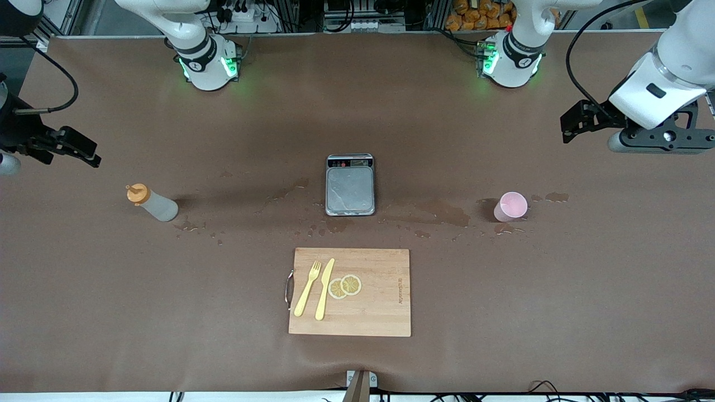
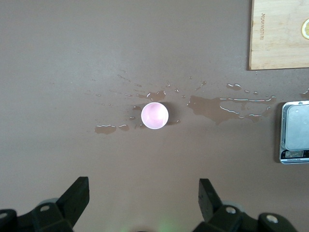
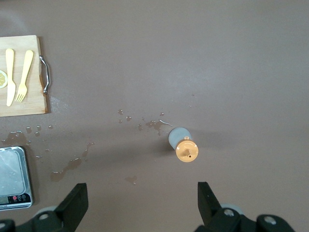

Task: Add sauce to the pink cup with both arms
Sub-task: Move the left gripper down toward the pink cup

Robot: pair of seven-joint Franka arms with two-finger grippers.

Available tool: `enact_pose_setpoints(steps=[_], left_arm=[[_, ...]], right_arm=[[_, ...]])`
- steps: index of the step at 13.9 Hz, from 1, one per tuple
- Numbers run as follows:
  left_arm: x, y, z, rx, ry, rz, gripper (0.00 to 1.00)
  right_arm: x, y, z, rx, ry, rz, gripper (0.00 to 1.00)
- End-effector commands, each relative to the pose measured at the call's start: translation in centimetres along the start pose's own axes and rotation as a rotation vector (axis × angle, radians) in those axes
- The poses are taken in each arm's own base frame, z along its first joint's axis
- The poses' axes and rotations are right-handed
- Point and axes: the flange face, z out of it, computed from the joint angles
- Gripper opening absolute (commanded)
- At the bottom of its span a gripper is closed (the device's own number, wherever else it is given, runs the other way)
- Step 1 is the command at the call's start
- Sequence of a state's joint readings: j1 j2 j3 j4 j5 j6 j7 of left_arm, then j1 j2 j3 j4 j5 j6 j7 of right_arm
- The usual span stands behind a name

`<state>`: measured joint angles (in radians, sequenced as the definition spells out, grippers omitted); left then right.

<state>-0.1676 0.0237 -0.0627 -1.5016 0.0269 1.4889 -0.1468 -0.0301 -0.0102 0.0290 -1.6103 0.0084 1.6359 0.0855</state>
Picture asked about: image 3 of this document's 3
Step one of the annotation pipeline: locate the wooden cutting board with handle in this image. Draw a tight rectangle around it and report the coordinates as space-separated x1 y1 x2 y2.
0 35 51 118

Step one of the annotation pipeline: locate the yellow plastic fork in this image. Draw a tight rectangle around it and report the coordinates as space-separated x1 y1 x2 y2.
15 50 34 103

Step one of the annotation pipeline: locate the silver digital kitchen scale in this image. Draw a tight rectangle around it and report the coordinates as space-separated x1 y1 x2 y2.
0 145 33 211

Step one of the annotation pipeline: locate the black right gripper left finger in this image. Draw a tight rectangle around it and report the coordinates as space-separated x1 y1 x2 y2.
0 183 89 232

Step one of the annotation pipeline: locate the sauce bottle with orange cap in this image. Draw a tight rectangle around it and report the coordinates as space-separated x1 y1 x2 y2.
168 127 199 163

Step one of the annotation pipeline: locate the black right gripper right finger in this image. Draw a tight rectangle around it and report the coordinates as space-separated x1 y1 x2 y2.
195 181 296 232

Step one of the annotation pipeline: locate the lemon slice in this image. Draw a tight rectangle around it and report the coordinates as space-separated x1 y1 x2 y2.
0 70 9 89

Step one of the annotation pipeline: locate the yellow plastic knife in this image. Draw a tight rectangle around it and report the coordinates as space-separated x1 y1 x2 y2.
5 48 16 107

